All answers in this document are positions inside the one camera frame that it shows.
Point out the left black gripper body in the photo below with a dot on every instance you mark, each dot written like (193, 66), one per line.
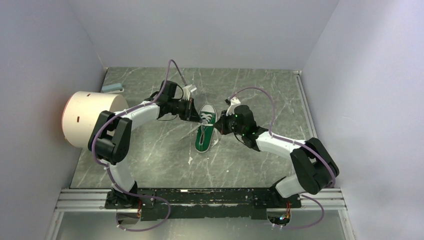
(180, 107)

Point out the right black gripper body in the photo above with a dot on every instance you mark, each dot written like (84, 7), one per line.
(236, 128)

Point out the white shoelace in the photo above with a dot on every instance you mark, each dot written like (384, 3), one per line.
(215, 138)

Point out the green canvas sneaker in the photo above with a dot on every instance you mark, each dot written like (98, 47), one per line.
(205, 131)

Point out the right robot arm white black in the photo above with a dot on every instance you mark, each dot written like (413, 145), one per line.
(314, 168)

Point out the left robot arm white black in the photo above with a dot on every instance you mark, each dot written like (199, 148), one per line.
(111, 136)

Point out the small light blue block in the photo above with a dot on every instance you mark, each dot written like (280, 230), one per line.
(112, 88)

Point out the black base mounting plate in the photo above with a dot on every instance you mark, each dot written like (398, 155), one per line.
(196, 203)

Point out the cream cylindrical container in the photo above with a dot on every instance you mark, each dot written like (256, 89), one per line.
(82, 111)

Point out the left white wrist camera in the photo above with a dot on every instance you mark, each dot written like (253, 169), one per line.
(188, 92)

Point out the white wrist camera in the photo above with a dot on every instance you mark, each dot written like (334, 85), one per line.
(233, 104)
(188, 92)

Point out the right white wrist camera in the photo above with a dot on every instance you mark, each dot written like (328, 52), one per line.
(233, 104)

